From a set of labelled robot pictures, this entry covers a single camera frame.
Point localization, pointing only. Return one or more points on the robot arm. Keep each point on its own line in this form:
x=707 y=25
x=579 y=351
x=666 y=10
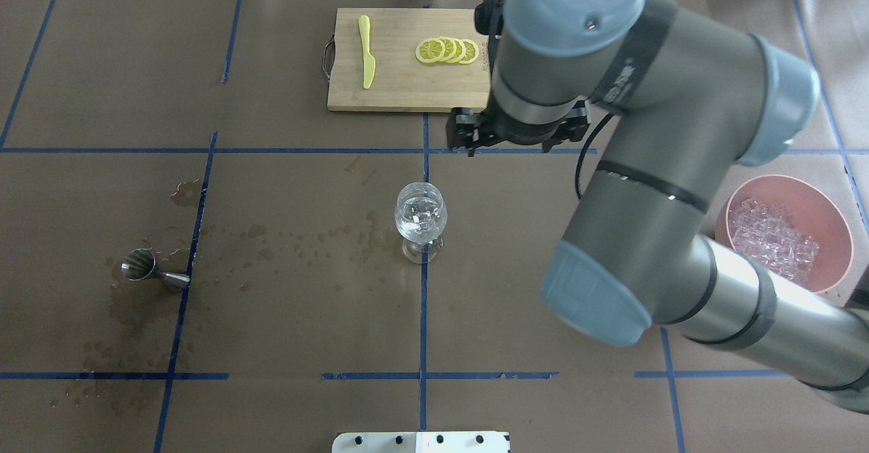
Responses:
x=694 y=97

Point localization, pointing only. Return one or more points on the pile of ice cubes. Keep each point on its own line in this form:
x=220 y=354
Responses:
x=766 y=233

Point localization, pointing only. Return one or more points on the pink bowl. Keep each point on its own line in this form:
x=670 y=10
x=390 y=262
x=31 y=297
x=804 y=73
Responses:
x=815 y=214

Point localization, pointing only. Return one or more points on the front lemon slice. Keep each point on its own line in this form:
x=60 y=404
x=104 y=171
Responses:
x=430 y=51

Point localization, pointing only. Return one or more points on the yellow plastic knife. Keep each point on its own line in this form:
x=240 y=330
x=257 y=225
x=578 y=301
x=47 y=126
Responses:
x=367 y=59

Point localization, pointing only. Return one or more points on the back lemon slice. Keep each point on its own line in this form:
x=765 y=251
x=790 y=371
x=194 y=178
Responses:
x=471 y=52

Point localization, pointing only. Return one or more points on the bamboo cutting board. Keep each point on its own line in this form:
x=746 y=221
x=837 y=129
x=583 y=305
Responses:
x=401 y=83

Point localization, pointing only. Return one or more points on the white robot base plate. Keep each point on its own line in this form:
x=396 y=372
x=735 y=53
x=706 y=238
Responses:
x=423 y=441

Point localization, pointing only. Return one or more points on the steel double jigger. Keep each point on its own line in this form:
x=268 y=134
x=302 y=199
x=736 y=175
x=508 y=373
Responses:
x=140 y=264

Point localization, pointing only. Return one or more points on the lemon slice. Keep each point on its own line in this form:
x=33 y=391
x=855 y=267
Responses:
x=457 y=50
x=448 y=49
x=471 y=52
x=430 y=51

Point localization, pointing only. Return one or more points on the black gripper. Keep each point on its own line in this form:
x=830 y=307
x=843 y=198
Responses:
x=466 y=132

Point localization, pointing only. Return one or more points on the clear wine glass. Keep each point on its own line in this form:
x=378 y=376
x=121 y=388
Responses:
x=420 y=216

